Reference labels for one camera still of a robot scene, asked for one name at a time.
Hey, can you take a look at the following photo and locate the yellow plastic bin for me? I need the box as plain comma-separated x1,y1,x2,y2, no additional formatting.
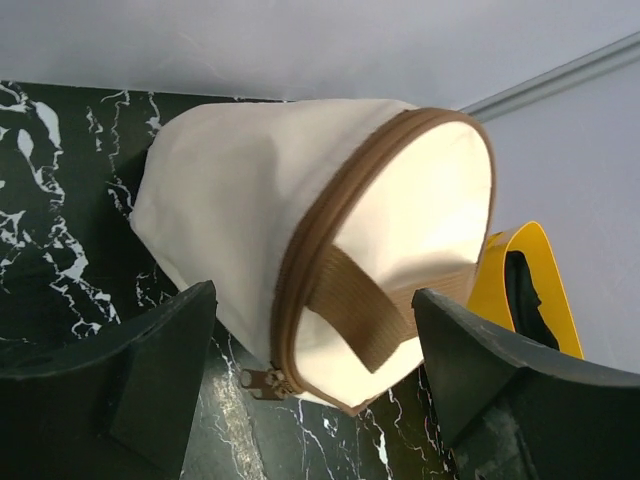
467,221,584,359

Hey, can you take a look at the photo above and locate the cream laundry bag brown trim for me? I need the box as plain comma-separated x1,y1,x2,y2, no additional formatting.
130,99,495,415

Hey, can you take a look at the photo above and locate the black garment in bin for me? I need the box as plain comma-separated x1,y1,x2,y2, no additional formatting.
504,251,559,350

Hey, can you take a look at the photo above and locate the aluminium frame post right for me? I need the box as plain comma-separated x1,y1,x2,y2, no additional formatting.
462,32,640,122

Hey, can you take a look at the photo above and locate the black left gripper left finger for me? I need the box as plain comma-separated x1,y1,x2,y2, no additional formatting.
1,281,217,479

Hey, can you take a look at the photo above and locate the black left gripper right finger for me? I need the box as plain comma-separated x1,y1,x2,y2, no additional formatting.
412,289,639,480

